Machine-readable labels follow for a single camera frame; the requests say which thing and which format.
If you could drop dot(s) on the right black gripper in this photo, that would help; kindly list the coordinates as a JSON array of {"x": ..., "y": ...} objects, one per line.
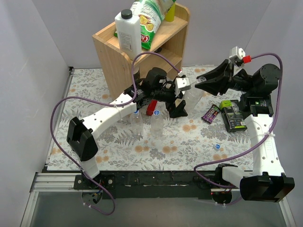
[{"x": 227, "y": 77}]

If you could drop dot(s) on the black base bar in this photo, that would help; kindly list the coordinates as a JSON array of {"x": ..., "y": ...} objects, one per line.
[{"x": 152, "y": 184}]

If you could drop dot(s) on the red box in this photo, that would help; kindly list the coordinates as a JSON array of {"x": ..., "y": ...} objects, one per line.
[{"x": 151, "y": 107}]

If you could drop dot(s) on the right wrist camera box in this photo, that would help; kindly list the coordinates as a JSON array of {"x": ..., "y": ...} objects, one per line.
[{"x": 238, "y": 57}]

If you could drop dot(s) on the wooden shelf unit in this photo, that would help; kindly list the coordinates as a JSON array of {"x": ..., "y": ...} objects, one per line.
[{"x": 116, "y": 65}]

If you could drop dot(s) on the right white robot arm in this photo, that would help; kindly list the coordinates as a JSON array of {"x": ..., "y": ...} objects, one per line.
[{"x": 268, "y": 181}]

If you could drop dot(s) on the black green box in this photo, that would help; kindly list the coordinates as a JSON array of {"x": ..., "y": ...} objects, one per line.
[{"x": 232, "y": 116}]

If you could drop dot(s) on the yellow bottle on shelf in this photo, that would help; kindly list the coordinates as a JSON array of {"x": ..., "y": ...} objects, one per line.
[{"x": 170, "y": 15}]

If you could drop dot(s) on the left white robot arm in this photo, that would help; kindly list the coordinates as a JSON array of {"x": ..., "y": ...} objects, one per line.
[{"x": 83, "y": 133}]

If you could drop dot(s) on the purple candy bar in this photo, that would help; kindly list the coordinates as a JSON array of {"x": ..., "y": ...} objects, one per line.
[{"x": 211, "y": 114}]

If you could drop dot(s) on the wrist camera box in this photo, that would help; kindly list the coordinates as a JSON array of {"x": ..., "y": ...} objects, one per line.
[
  {"x": 182, "y": 84},
  {"x": 238, "y": 57}
]

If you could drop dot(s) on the green chips bag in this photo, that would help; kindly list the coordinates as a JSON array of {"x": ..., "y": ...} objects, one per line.
[{"x": 151, "y": 14}]

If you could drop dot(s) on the white bottle black cap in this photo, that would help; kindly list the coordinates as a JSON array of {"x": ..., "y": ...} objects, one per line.
[{"x": 129, "y": 33}]

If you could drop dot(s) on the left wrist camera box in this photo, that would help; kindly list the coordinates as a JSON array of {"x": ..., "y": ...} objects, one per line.
[{"x": 182, "y": 84}]

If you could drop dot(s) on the dark bottle in shelf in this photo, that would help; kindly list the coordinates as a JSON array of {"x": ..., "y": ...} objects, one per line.
[{"x": 136, "y": 73}]

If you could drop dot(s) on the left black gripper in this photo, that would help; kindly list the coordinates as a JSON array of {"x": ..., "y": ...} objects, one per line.
[{"x": 174, "y": 101}]

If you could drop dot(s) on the floral table mat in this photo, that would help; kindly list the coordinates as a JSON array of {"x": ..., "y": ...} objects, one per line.
[{"x": 185, "y": 143}]

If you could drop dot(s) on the clear plastic bottle front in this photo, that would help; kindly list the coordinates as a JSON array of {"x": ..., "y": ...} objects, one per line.
[{"x": 157, "y": 125}]

